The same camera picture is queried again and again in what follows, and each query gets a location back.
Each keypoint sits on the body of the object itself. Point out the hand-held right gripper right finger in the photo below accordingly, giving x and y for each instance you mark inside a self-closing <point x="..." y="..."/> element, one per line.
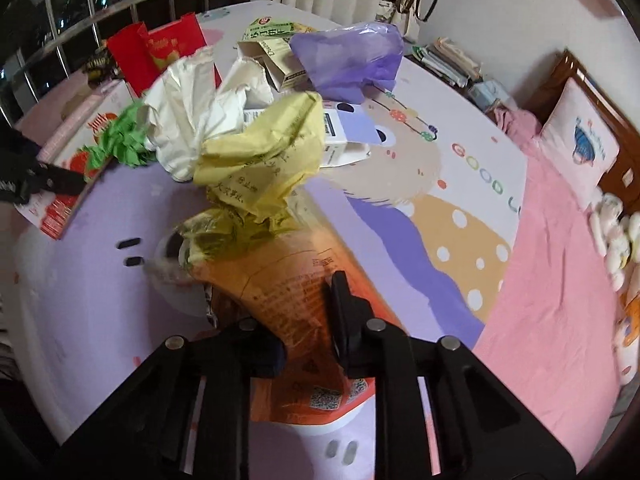
<point x="345" y="320"/>

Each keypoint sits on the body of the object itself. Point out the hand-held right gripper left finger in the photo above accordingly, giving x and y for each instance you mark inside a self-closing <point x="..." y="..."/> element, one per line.
<point x="270" y="356"/>

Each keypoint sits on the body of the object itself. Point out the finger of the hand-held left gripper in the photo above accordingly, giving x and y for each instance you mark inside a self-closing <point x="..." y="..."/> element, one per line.
<point x="61" y="181"/>

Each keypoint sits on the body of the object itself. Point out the pink strawberry print carton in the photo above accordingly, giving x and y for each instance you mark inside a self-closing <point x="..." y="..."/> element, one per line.
<point x="75" y="125"/>

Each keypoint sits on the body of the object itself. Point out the orange snack packet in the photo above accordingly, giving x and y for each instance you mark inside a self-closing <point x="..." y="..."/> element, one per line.
<point x="290" y="285"/>

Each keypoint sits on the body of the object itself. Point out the green paper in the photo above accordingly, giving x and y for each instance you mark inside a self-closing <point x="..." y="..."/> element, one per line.
<point x="122" y="140"/>

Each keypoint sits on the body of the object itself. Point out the white tissue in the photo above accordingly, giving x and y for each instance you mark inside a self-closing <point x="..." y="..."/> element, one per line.
<point x="185" y="110"/>

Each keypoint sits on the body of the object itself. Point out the red paper packaging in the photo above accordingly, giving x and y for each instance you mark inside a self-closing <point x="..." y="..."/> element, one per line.
<point x="150" y="50"/>

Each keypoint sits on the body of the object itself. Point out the yellow plastic bag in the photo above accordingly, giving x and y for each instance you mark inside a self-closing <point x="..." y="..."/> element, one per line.
<point x="260" y="160"/>

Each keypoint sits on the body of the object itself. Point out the white lavender box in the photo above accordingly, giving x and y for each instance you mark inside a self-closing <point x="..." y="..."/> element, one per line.
<point x="350" y="127"/>

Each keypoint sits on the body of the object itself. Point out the small cardboard box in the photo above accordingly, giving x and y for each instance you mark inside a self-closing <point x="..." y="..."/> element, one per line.
<point x="280" y="67"/>

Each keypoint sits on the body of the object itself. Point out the printed blanket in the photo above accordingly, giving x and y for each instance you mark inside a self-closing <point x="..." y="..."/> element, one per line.
<point x="400" y="240"/>

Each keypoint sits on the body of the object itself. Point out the black yellow small toy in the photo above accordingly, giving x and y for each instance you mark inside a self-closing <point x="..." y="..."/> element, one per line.
<point x="99" y="67"/>

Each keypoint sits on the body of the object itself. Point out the clear plastic cup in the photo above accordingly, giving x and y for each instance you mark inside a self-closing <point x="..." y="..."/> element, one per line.
<point x="170" y="285"/>

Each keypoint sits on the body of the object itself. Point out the window railing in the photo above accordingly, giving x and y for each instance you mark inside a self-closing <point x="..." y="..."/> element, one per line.
<point x="75" y="25"/>

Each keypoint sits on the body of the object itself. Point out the pink bed sheet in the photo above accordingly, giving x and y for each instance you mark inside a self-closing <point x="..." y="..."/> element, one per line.
<point x="540" y="285"/>

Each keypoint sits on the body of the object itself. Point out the purple plastic bag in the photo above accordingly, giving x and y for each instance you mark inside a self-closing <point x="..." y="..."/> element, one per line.
<point x="345" y="60"/>

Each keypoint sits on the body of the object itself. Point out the green yellow flat packet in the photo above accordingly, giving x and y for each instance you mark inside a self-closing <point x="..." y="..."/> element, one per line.
<point x="270" y="25"/>

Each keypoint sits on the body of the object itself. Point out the light blue box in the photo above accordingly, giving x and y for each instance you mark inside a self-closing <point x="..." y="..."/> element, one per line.
<point x="487" y="95"/>

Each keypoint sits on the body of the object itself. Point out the white plush toy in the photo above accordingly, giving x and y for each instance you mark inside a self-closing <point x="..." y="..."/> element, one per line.
<point x="610" y="230"/>

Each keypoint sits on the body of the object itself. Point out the stack of books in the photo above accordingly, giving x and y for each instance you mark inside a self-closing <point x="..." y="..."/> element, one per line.
<point x="450" y="60"/>

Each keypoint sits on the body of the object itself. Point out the pink pillow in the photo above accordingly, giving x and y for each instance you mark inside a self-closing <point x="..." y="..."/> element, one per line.
<point x="575" y="150"/>

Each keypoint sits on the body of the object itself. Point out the orange plush toy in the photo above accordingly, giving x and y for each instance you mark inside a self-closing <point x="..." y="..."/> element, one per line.
<point x="631" y="330"/>

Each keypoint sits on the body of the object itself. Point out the hanging tote bag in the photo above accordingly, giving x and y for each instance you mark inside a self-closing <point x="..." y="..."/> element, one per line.
<point x="400" y="5"/>

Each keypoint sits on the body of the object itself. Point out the wooden headboard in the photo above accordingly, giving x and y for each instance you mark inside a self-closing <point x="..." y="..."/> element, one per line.
<point x="590" y="85"/>

